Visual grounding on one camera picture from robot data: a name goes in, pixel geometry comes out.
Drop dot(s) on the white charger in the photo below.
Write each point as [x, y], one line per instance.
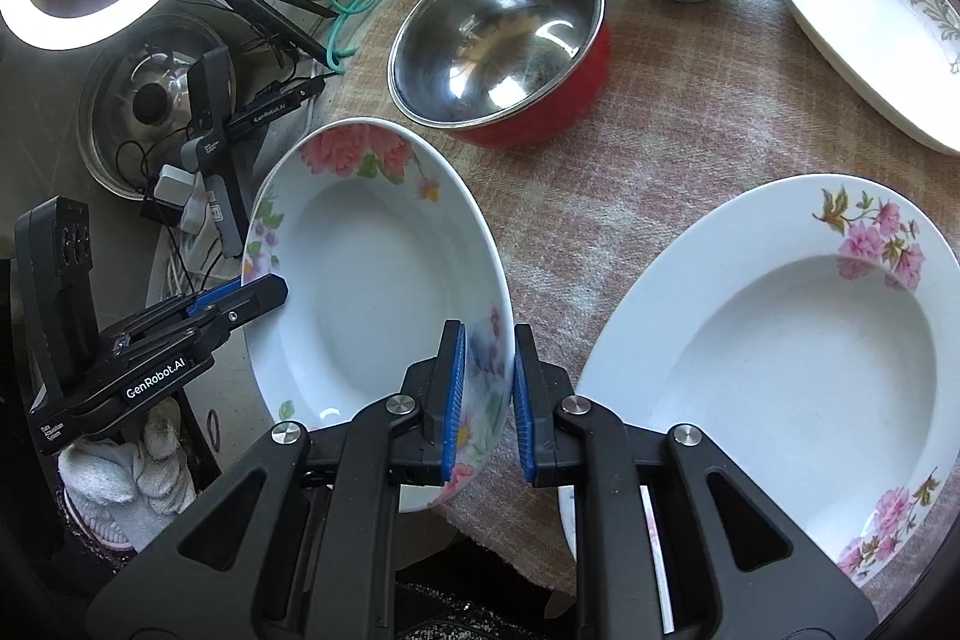
[172, 186]

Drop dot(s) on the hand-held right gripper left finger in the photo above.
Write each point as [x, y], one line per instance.
[454, 401]

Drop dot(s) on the pink blossom white plate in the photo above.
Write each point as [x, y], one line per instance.
[787, 370]

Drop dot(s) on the black tripod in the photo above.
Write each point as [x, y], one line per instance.
[255, 3]

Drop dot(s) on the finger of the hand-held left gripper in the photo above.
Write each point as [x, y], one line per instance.
[214, 301]
[255, 299]

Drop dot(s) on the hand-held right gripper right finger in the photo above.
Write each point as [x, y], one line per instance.
[523, 416]

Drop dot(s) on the steel pot lid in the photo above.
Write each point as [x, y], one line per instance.
[112, 123]

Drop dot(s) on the peony flowered white plate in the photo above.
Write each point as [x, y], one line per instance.
[360, 280]

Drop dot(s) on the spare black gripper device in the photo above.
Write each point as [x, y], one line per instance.
[210, 85]

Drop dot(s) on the stainless steel bowl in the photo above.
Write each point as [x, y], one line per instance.
[495, 40]

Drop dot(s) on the person's left hand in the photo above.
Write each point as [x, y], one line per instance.
[112, 482]

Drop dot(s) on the oval white plate grey floral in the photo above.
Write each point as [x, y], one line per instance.
[862, 18]

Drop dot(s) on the pink checked cloth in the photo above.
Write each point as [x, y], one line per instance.
[660, 145]

